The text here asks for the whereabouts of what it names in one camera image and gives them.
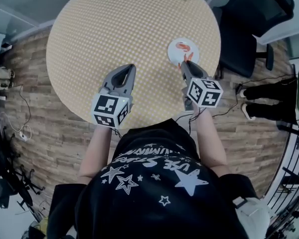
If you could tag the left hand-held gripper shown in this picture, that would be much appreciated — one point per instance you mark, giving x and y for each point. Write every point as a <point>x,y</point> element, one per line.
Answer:
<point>107,107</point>

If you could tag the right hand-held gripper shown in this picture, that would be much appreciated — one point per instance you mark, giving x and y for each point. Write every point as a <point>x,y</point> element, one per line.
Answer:
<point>204,92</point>

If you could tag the white round plate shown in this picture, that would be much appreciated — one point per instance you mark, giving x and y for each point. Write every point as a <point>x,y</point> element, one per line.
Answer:
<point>175,55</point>

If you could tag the person's right forearm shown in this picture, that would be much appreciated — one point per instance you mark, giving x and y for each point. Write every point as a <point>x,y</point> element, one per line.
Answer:
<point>211,143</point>

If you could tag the person's left forearm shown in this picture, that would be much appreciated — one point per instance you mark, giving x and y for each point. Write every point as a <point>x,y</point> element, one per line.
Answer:
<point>96,153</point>

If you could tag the yellow dotted tablecloth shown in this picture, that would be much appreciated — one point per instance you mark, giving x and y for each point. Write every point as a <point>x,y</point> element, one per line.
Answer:
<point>109,36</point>

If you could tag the black office chair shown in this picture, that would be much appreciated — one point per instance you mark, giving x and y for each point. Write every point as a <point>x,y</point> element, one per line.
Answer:
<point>239,43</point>

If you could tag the white power adapter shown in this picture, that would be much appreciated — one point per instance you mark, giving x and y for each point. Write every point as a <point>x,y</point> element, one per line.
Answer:
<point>23,135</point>

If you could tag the black star print shirt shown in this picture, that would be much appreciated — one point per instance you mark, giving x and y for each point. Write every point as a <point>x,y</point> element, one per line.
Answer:
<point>149,208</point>

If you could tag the black metal rack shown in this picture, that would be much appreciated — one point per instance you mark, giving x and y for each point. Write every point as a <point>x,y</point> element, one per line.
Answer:
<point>291,183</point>

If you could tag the black chair base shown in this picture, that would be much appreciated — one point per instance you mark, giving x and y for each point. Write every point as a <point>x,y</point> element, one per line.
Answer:
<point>12,183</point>

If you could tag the white waist pouch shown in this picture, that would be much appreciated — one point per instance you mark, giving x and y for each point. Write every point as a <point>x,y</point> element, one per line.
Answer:
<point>254,215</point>

